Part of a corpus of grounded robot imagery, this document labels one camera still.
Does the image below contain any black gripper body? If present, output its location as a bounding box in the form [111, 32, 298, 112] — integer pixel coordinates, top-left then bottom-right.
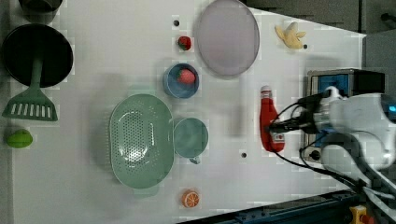
[270, 93, 323, 134]

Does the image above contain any red plush ketchup bottle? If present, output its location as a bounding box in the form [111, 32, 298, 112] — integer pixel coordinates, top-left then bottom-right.
[260, 85, 285, 152]

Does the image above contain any yellow red emergency button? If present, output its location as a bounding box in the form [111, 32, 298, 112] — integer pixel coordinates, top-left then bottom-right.
[349, 205, 375, 224]

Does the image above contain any green spatula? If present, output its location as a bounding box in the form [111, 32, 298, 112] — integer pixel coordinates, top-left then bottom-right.
[2, 57, 58, 121]

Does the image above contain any green lime toy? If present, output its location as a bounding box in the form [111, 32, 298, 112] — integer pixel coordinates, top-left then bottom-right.
[7, 129, 33, 148]

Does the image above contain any black cable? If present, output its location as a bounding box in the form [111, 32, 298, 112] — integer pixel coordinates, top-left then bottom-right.
[274, 102, 368, 190]

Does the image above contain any black frying pan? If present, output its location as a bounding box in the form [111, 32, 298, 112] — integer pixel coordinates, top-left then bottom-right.
[1, 23, 74, 88]

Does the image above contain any red strawberry in bowl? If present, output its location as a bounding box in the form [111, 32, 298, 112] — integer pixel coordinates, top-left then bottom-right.
[177, 69, 196, 84]

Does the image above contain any black cylinder cup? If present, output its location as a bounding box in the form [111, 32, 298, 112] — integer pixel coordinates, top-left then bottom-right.
[19, 0, 64, 23]

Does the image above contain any green mug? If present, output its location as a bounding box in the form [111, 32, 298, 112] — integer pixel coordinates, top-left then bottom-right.
[173, 118, 209, 164]

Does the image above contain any orange slice toy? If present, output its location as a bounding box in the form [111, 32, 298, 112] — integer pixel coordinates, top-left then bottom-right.
[181, 189, 200, 208]

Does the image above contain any red strawberry on table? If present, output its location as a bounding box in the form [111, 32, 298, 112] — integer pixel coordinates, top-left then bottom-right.
[177, 36, 191, 50]

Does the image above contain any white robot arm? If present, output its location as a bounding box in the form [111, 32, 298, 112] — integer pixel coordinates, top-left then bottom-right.
[260, 86, 395, 199]

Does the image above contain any blue metal frame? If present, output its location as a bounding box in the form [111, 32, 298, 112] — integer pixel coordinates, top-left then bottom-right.
[179, 190, 395, 224]

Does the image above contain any green oval strainer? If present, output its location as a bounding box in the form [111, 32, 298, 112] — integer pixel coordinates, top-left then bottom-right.
[109, 93, 175, 189]

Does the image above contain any blue bowl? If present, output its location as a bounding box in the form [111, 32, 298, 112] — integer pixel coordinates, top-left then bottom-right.
[163, 63, 200, 99]

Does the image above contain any black toaster oven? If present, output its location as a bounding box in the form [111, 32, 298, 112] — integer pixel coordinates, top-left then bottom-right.
[308, 69, 395, 165]

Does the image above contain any lilac round plate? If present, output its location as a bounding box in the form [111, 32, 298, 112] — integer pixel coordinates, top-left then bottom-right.
[195, 0, 260, 76]

